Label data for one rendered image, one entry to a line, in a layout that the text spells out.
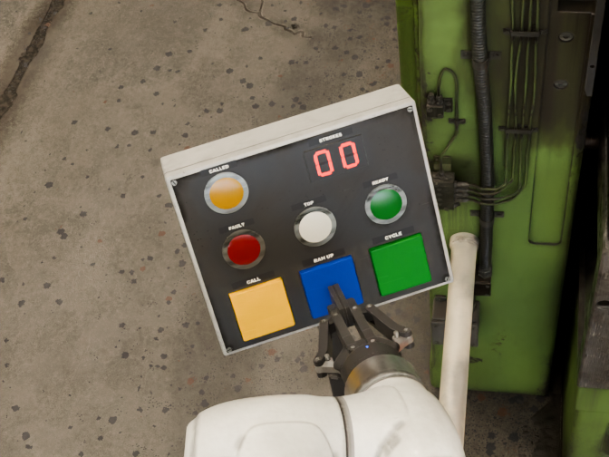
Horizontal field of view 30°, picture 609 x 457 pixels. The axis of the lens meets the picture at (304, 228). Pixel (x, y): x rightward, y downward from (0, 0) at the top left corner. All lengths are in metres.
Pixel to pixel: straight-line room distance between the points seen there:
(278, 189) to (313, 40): 1.77
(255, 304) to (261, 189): 0.16
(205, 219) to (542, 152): 0.61
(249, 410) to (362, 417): 0.12
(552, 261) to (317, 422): 1.00
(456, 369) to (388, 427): 0.73
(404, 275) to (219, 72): 1.71
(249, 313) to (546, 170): 0.59
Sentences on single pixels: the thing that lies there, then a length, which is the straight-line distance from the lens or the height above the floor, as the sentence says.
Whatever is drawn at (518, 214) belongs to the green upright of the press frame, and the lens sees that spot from 1.98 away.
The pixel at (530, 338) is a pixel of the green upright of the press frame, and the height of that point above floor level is 0.27.
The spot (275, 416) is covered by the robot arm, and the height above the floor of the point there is 1.29.
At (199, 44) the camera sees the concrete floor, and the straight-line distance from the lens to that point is 3.29.
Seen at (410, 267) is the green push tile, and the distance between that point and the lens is 1.57.
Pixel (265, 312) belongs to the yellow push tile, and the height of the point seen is 1.01.
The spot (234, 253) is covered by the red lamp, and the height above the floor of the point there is 1.09.
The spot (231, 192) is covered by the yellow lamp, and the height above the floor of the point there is 1.16.
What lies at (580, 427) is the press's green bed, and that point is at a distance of 2.27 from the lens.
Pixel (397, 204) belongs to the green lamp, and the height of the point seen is 1.09.
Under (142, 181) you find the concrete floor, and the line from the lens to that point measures 3.01.
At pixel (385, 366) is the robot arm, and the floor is 1.19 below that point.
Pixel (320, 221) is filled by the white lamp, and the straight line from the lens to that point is 1.51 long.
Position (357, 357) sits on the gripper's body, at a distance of 1.34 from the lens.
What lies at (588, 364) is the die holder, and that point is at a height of 0.56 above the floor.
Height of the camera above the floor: 2.34
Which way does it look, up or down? 56 degrees down
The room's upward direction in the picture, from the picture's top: 11 degrees counter-clockwise
